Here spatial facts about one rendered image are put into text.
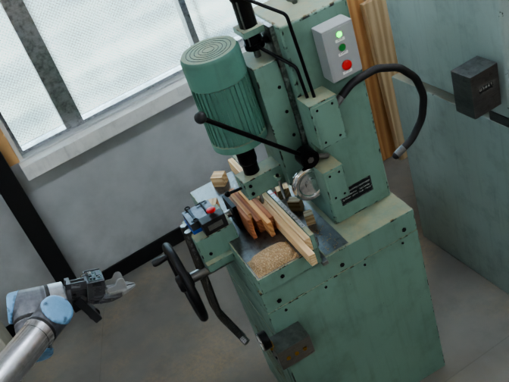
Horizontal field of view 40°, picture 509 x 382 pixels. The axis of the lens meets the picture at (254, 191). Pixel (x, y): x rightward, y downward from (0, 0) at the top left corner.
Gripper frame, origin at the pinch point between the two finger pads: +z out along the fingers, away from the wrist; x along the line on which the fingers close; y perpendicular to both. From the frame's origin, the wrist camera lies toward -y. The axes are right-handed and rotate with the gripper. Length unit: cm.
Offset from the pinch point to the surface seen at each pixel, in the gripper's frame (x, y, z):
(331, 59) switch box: -15, 72, 57
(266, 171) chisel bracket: -1, 33, 45
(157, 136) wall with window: 137, -11, 51
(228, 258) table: -3.7, 5.5, 31.3
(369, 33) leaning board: 110, 39, 153
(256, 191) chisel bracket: -1.1, 26.4, 41.6
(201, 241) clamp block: -1.7, 12.6, 22.7
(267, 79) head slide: -5, 64, 42
